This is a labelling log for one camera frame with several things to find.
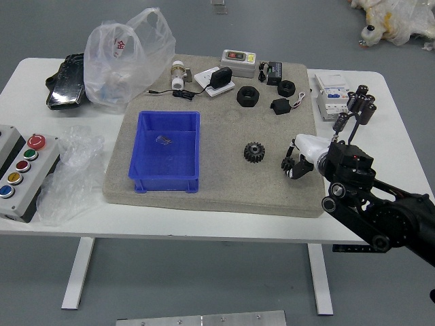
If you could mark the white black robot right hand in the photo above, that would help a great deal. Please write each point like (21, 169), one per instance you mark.
(311, 145)

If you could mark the black steel gear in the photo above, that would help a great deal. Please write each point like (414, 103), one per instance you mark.
(254, 153)

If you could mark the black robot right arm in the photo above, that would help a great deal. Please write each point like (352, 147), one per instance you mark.
(380, 207)

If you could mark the small black nut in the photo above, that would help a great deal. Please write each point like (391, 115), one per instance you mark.
(286, 87)

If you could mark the big black nut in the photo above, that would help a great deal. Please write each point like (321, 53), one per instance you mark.
(248, 96)

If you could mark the blue plastic box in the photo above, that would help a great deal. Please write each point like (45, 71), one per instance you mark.
(163, 159)

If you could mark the grey control box coloured buttons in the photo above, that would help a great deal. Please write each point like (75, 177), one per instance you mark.
(23, 169)

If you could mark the white circuit breaker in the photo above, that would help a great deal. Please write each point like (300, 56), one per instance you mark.
(331, 91)

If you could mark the large black cylindrical capacitor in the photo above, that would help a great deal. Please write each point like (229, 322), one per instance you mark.
(368, 113)

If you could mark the black module green terminals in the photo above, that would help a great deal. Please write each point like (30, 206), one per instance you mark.
(274, 73)

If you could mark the grey-brown foam mat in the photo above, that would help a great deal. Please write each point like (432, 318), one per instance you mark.
(217, 183)

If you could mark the black table control panel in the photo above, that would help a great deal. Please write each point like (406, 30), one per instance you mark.
(346, 249)

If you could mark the black power adapter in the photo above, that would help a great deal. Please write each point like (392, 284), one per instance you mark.
(221, 77)

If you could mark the white table leg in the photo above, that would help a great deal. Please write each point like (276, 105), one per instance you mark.
(78, 271)
(321, 278)

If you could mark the small clear plastic piece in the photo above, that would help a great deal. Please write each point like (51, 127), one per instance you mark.
(164, 140)

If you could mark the brass valve white fittings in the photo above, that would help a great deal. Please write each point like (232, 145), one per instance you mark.
(178, 75)

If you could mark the plush toy in plastic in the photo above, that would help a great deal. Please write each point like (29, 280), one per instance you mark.
(394, 20)

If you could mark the translucent white plastic bag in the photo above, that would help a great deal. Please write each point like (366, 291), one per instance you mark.
(129, 61)

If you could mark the crumpled clear plastic wrap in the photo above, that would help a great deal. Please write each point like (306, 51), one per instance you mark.
(71, 169)

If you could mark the black plastic tray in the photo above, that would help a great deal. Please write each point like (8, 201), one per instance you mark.
(66, 86)

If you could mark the grey switch box red green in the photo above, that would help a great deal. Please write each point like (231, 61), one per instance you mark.
(238, 64)

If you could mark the small metal floor bracket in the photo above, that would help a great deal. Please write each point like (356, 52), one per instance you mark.
(219, 6)

